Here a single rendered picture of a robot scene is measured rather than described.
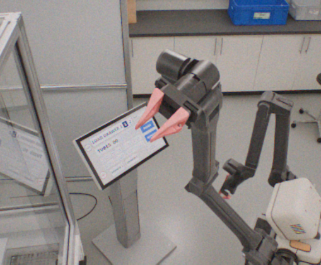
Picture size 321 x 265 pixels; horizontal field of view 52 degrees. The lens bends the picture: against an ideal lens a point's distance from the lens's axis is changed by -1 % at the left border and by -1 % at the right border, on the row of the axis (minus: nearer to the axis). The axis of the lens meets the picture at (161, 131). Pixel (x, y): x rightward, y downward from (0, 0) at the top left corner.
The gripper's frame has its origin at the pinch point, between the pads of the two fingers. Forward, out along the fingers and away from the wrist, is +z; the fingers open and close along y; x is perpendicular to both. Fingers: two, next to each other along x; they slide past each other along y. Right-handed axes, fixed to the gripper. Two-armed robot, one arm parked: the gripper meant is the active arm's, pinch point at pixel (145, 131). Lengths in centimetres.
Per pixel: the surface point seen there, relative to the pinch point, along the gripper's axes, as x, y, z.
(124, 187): -155, 18, -34
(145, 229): -221, -8, -39
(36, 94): -49, 47, -7
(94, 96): -170, 86, -76
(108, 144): -119, 37, -36
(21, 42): -32, 54, -11
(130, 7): -216, 162, -207
